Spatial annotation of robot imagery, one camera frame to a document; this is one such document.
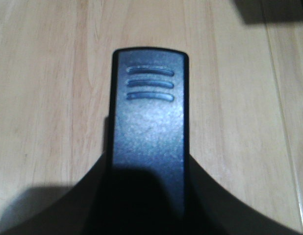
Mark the black stapler with orange button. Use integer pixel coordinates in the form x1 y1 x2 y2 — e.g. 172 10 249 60
83 47 194 235

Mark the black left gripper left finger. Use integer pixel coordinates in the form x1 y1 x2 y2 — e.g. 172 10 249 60
0 154 110 235

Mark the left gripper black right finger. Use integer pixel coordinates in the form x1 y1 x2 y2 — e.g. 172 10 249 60
189 156 300 235

